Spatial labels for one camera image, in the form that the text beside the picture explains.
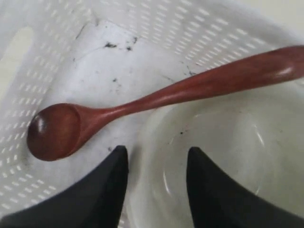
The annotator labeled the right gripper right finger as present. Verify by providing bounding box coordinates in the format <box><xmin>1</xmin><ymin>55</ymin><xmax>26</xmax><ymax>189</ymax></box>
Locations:
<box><xmin>186</xmin><ymin>147</ymin><xmax>304</xmax><ymax>228</ymax></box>

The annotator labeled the white bowl dark rim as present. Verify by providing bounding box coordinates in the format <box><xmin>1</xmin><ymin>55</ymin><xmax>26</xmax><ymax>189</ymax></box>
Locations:
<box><xmin>126</xmin><ymin>80</ymin><xmax>304</xmax><ymax>228</ymax></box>

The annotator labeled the white perforated plastic basket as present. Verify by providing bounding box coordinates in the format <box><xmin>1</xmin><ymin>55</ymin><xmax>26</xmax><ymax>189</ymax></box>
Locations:
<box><xmin>0</xmin><ymin>0</ymin><xmax>304</xmax><ymax>219</ymax></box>

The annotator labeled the reddish brown wooden spoon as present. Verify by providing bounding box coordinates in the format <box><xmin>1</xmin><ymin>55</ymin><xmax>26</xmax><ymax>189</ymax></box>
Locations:
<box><xmin>26</xmin><ymin>45</ymin><xmax>304</xmax><ymax>162</ymax></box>

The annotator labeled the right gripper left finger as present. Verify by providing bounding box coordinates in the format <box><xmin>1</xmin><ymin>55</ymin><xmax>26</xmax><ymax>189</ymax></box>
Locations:
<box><xmin>0</xmin><ymin>145</ymin><xmax>129</xmax><ymax>228</ymax></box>

